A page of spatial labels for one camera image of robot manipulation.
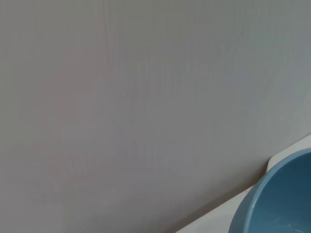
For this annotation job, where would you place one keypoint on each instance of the blue bowl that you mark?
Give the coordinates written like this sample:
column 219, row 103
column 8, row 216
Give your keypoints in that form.
column 277, row 194

